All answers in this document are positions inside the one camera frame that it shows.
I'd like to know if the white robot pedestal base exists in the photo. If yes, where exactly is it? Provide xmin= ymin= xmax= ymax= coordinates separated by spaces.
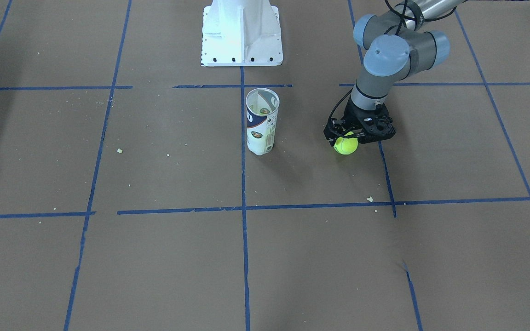
xmin=201 ymin=0 xmax=284 ymax=67

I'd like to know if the yellow-green tennis ball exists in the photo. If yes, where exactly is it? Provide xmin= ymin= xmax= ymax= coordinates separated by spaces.
xmin=333 ymin=131 xmax=359 ymax=155

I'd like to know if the clear tennis ball can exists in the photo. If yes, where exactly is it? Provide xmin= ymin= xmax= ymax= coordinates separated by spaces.
xmin=245 ymin=88 xmax=280 ymax=155

